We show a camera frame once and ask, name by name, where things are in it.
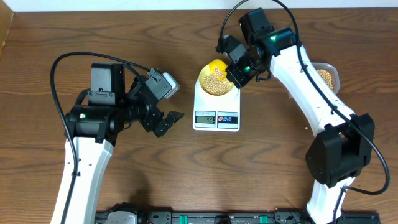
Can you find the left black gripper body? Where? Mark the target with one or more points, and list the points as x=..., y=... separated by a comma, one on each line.
x=149, y=116

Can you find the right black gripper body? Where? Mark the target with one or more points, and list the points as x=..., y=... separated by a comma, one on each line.
x=242, y=71

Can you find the yellow measuring scoop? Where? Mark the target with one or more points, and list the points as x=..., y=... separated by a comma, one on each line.
x=218, y=71

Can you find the white digital kitchen scale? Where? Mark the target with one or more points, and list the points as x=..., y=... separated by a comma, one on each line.
x=216, y=113

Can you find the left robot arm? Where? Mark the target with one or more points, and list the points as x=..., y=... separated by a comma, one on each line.
x=118, y=96

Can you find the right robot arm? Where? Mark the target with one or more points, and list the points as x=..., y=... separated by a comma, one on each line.
x=342, y=144

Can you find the soybeans in bowl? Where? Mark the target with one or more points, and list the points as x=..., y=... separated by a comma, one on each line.
x=212, y=85

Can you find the yellow bowl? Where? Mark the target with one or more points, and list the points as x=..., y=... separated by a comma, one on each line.
x=206, y=71

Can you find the soybeans pile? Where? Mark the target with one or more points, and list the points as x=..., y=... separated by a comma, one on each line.
x=327, y=77

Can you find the clear plastic container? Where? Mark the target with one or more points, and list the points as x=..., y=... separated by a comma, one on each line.
x=326, y=66

